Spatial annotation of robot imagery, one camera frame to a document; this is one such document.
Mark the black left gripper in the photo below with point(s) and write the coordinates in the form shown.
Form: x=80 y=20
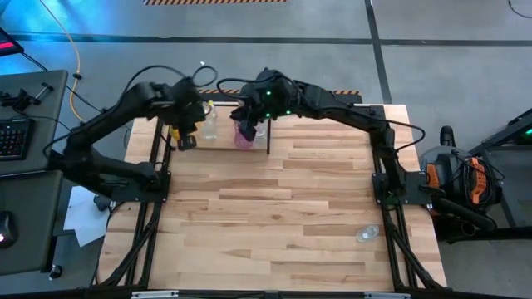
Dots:
x=189 y=108

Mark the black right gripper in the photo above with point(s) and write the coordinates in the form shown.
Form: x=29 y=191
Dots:
x=257 y=104

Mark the yellow wide round vase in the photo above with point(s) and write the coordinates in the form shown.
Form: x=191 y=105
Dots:
x=175 y=133

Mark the clear square diamond-cut vase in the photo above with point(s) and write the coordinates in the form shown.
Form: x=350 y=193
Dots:
x=210 y=129

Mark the clear crosshatched jar vase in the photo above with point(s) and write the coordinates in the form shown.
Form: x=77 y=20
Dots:
x=262 y=135

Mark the small clear fluted vase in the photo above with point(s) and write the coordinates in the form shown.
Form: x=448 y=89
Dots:
x=367 y=233

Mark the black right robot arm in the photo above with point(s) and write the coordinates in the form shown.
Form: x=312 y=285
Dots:
x=353 y=114

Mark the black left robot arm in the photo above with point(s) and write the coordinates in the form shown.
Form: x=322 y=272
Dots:
x=104 y=120

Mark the black caster wheel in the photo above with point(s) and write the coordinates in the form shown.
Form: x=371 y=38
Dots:
x=101 y=202

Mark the grey desk top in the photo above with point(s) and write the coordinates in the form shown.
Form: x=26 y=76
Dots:
x=33 y=232
x=45 y=104

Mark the white paper sheet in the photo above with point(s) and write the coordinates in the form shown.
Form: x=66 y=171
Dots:
x=83 y=220

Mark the black clamp tool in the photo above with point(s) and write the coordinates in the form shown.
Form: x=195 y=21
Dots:
x=18 y=101

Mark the black keyboard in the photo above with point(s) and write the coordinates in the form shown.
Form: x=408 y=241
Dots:
x=14 y=139

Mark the tablet with pink screen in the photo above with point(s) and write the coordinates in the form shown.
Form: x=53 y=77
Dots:
x=8 y=43

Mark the black orange equipment case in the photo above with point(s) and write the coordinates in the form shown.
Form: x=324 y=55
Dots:
x=457 y=178

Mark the black computer mouse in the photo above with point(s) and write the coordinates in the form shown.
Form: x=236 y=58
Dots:
x=6 y=230

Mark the black metal shelf frame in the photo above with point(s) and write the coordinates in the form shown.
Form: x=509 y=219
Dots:
x=269 y=141

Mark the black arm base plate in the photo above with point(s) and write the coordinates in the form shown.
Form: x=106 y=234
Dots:
x=124 y=195
x=415 y=189

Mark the black aluminium frame rail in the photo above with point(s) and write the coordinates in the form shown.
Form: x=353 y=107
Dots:
x=150 y=257
x=405 y=253
x=391 y=253
x=134 y=257

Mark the silver metal bracket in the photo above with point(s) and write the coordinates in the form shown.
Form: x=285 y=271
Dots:
x=154 y=295
x=386 y=296

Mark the black front frame bar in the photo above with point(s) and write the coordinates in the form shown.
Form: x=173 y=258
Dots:
x=266 y=295

